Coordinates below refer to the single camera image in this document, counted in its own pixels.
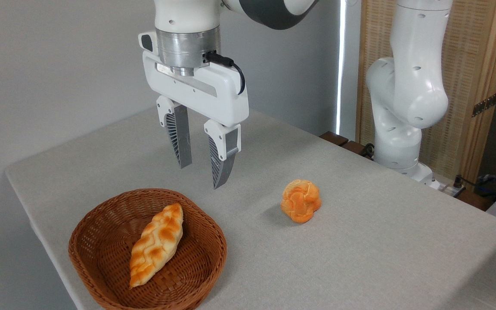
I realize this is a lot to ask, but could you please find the bamboo and wood screen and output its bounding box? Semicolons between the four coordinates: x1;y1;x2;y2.
355;0;496;184

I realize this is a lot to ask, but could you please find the brown wicker basket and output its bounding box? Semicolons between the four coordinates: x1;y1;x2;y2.
68;188;228;310

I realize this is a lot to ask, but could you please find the metal screen hinge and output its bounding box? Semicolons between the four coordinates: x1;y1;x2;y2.
471;92;496;118

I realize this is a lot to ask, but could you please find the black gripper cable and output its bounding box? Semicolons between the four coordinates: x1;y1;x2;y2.
205;51;247;96

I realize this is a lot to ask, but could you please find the round orange bread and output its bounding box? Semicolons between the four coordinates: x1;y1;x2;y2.
280;179;322;224

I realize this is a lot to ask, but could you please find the long braided bread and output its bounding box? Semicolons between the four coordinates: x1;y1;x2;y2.
129;203;184;289

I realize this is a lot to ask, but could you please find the white power strip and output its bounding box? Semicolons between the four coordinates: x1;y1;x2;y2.
438;183;466;198

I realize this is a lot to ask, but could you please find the dark brown wooden block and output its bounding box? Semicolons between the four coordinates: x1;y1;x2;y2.
342;140;374;161
319;131;350;147

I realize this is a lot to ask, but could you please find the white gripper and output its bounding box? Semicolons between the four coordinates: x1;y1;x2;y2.
143;51;250;190

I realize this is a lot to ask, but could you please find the grey tablecloth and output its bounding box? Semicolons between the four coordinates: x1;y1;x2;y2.
5;105;496;310

